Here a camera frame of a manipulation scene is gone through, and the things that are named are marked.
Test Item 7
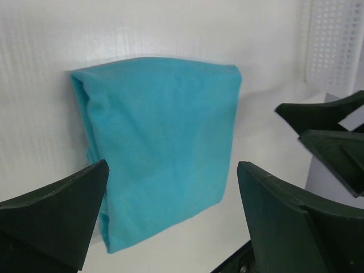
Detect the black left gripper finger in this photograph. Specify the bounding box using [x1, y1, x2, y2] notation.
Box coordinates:
[1, 160, 109, 272]

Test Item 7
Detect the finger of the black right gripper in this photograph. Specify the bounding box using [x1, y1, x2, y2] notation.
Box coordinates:
[298, 130, 363, 197]
[275, 90, 363, 135]

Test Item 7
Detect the teal t shirt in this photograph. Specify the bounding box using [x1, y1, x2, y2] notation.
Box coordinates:
[70, 57, 242, 254]

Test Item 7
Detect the white plastic mesh basket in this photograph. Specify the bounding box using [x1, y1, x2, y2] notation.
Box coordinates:
[305, 1, 363, 97]

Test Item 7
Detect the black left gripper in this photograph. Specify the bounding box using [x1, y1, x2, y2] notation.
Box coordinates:
[212, 162, 363, 273]

